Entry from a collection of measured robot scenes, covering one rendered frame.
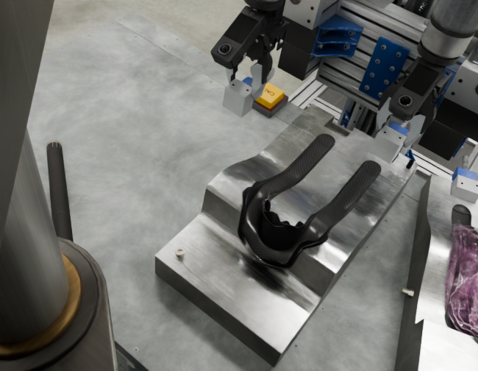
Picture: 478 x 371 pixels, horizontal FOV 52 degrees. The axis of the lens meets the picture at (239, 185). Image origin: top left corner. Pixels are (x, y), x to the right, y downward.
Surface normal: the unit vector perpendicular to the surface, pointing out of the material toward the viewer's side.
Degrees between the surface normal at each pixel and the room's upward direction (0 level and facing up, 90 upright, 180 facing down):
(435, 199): 0
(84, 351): 0
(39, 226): 90
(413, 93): 29
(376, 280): 0
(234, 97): 90
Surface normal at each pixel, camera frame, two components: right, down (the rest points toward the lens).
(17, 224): 0.87, 0.44
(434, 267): 0.04, -0.44
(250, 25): -0.21, -0.33
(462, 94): -0.59, 0.57
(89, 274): 0.13, -0.64
